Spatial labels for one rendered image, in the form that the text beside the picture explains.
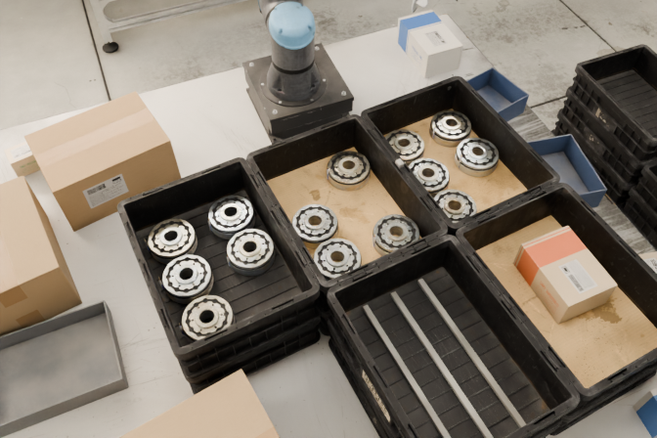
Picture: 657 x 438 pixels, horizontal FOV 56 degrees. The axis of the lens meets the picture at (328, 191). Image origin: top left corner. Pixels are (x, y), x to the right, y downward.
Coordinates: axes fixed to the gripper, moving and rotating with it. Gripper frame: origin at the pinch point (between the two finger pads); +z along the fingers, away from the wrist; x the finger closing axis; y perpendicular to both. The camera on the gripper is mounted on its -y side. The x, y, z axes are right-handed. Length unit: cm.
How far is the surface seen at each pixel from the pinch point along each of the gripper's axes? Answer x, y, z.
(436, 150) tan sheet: -24, 48, 5
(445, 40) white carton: 2.2, 5.9, 9.3
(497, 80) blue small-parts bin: 11.0, 23.3, 14.1
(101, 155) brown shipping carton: -103, 21, 2
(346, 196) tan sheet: -51, 53, 5
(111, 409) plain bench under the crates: -114, 77, 18
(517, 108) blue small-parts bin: 10.2, 35.6, 14.2
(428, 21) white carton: 2.1, -4.8, 9.4
